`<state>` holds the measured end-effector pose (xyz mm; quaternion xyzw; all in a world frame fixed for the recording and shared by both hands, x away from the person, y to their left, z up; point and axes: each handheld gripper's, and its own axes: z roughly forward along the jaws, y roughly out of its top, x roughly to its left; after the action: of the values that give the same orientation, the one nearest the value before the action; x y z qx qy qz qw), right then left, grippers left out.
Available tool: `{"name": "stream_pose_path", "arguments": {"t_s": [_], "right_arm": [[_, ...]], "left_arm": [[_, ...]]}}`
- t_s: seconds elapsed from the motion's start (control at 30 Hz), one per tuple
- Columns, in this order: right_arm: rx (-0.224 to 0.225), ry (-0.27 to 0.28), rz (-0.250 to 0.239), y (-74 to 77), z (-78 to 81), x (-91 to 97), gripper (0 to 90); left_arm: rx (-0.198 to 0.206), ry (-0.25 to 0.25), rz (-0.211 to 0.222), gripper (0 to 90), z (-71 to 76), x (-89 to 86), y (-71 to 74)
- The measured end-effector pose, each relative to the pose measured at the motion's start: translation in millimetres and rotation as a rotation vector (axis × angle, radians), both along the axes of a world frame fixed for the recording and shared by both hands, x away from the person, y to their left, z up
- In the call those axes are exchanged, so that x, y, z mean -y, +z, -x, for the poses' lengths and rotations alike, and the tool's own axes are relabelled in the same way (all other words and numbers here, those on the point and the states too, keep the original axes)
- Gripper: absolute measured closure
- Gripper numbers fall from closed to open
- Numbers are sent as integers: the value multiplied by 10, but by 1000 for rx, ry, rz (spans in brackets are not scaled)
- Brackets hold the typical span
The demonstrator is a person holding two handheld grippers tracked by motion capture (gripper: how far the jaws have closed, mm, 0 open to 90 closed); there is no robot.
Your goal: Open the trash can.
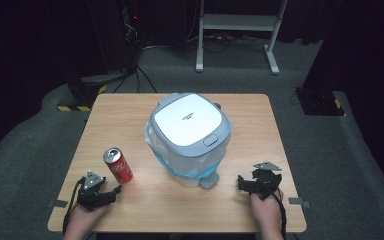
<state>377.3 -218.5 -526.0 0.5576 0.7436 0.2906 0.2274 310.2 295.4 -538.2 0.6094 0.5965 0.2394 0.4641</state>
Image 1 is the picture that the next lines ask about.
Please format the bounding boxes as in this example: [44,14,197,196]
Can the clear blue plastic bin liner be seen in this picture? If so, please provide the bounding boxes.
[144,119,233,180]

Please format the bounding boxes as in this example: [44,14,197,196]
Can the grey table edge tab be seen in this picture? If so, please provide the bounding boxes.
[288,197,311,210]
[47,199,69,209]

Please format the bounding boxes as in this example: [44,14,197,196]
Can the dark curtain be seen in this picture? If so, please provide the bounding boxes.
[0,0,128,169]
[301,0,384,204]

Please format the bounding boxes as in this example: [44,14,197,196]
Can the black striped stand base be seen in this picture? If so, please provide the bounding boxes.
[294,87,346,117]
[57,73,109,113]

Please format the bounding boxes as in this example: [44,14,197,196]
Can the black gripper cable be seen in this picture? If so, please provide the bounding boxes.
[271,188,288,240]
[62,177,87,235]

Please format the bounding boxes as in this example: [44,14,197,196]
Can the white grey pedal trash can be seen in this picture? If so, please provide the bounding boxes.
[144,92,233,190]

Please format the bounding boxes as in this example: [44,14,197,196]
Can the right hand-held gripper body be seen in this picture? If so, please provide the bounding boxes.
[248,161,283,201]

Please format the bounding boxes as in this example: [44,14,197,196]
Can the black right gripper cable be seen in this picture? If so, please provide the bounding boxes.
[271,188,288,240]

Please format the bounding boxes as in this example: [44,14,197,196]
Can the white metal stand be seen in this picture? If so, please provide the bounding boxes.
[195,0,290,76]

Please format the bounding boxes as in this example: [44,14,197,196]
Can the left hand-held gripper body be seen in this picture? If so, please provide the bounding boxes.
[76,170,114,212]

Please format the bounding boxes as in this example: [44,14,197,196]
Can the black floor cables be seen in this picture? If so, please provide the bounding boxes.
[185,32,272,54]

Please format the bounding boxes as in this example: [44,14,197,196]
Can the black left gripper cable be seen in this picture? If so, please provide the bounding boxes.
[62,177,87,235]

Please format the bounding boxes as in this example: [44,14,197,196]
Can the red soda can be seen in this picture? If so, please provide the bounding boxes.
[102,147,134,184]

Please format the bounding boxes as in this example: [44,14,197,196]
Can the person's left hand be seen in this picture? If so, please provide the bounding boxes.
[67,202,112,235]

